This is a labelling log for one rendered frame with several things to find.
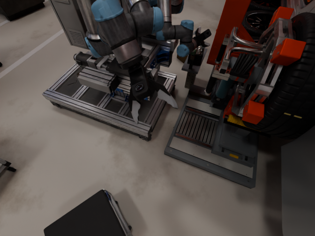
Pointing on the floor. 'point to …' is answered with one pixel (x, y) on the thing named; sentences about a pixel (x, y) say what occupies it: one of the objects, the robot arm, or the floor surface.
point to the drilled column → (190, 79)
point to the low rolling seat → (92, 219)
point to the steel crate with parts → (19, 7)
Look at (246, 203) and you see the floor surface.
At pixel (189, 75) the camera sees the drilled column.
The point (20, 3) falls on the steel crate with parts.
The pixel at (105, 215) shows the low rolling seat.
